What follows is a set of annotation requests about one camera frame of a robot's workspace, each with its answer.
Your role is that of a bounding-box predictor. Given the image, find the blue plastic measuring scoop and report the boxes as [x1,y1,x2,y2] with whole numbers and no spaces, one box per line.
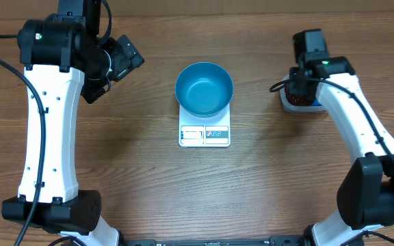
[312,99,321,107]

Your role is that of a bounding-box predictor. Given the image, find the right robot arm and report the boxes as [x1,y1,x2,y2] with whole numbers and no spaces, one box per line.
[281,55,394,245]

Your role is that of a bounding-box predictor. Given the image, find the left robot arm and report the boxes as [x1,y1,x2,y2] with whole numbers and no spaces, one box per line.
[1,0,144,245]

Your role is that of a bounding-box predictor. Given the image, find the blue metal bowl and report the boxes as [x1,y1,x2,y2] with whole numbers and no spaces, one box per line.
[175,61,234,118]

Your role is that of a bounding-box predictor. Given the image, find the white digital kitchen scale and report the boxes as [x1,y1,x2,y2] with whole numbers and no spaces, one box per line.
[178,105,231,148]

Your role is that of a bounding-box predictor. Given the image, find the red adzuki beans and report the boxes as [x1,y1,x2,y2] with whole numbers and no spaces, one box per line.
[285,83,315,107]

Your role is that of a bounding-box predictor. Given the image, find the clear plastic container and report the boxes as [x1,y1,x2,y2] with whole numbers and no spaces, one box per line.
[280,82,326,113]

